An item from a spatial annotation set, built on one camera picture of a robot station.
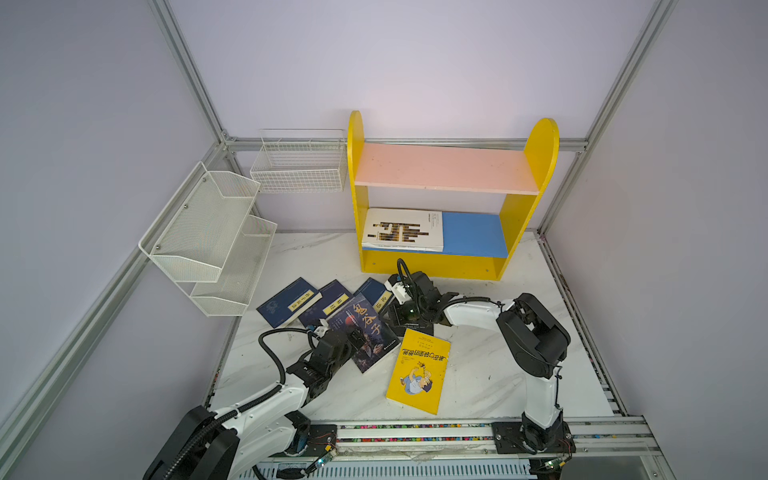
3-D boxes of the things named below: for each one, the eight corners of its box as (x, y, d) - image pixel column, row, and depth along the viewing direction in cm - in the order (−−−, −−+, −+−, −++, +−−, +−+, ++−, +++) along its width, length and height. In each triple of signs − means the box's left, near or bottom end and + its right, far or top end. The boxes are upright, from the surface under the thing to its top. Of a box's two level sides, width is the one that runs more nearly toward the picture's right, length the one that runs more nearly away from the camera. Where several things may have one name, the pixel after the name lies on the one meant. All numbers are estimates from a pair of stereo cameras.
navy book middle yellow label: (294, 314, 99) (292, 310, 97) (336, 282, 107) (335, 278, 105) (309, 330, 95) (307, 326, 93) (351, 296, 103) (350, 292, 101)
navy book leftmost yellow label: (259, 312, 99) (256, 308, 97) (303, 280, 108) (301, 276, 105) (277, 332, 94) (274, 328, 92) (322, 298, 103) (320, 293, 101)
